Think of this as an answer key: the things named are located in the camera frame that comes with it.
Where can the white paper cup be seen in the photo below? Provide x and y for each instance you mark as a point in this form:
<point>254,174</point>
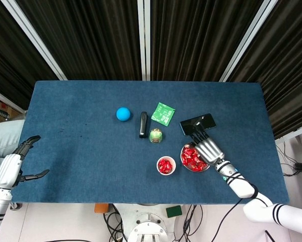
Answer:
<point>157,165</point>

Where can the metal bowl with red candies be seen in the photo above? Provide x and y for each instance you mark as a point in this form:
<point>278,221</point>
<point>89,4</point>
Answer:
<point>188,145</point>

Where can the green sachet packet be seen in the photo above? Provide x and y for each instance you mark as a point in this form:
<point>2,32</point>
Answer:
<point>162,114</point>

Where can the black power adapter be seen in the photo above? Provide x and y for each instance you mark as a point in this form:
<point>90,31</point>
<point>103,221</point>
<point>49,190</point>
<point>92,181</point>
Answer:
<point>299,166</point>

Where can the black pleated curtain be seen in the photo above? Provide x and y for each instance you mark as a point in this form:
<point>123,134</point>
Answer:
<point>9,50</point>
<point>191,37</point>
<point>90,37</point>
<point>287,63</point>

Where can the green nesting doll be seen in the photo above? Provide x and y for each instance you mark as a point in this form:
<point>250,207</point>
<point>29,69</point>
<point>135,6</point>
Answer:
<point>155,136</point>

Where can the dark green box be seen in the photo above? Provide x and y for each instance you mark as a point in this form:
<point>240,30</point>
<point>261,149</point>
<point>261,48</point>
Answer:
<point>174,211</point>

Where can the white frame post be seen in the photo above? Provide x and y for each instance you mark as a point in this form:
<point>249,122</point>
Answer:
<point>141,37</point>
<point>33,37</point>
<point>249,37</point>

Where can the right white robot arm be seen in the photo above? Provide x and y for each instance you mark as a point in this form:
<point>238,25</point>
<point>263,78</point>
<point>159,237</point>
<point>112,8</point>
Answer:
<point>241,187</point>

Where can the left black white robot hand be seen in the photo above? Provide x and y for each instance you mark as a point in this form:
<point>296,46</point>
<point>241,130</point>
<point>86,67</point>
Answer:
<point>7,170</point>

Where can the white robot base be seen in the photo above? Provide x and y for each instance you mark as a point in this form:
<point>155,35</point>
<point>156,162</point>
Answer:
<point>148,227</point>

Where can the blue table cloth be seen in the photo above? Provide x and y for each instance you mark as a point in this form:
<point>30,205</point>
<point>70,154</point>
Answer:
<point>90,151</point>

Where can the black smartphone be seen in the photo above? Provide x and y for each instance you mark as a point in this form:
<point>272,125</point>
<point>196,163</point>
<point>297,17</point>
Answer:
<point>186,124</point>

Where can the orange box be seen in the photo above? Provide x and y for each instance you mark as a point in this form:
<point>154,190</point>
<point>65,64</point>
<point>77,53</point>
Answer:
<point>101,208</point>

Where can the white frame rail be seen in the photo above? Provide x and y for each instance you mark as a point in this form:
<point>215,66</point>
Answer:
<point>7,99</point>

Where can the blue ball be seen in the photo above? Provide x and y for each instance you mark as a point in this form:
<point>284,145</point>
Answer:
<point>123,114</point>

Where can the heap of red candies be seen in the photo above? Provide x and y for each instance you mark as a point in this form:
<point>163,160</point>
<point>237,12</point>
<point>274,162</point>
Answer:
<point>189,157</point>

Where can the red candy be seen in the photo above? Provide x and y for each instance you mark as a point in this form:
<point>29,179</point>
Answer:
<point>169,169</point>
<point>163,163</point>

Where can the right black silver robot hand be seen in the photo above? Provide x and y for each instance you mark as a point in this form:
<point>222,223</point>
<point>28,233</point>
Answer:
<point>208,150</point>

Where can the black stapler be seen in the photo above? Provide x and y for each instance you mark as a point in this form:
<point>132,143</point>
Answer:
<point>143,123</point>

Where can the grey jeans leg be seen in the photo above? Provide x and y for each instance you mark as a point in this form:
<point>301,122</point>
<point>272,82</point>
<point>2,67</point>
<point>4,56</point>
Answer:
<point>2,138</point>

